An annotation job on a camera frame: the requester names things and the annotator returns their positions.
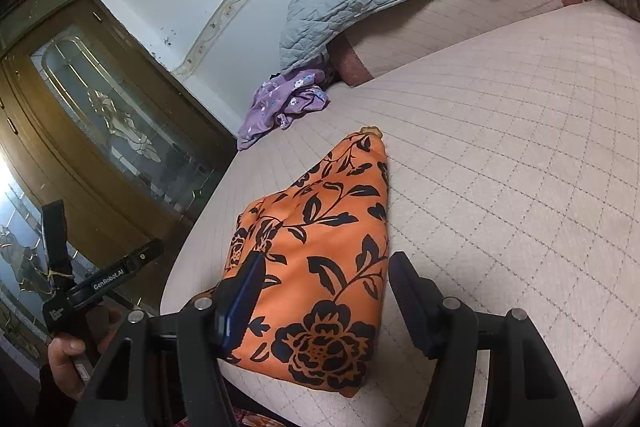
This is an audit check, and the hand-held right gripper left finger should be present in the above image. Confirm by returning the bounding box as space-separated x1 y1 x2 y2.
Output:
75 251 266 427

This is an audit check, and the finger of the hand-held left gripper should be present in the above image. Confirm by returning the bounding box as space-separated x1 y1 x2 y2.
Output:
126 240 166 272

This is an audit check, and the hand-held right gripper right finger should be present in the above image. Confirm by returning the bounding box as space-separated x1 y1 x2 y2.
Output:
389 252 583 427

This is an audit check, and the orange black floral shirt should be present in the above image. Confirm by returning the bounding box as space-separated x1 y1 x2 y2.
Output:
222 124 391 400

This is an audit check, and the person's left hand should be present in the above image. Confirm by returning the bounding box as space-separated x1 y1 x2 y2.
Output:
47 305 123 400

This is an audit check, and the frosted glass panel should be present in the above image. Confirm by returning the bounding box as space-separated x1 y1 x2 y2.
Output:
0 157 126 358

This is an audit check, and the bed with pink quilted sheet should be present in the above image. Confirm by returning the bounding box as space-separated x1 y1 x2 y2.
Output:
159 0 640 427

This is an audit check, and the brown wooden glass door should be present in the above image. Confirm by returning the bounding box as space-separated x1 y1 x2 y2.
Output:
0 0 238 268

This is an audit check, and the purple floral garment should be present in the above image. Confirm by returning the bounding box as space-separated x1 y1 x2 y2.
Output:
236 68 331 152

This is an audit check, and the pink bolster pillow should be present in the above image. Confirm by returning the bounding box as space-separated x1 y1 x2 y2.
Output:
327 0 583 88

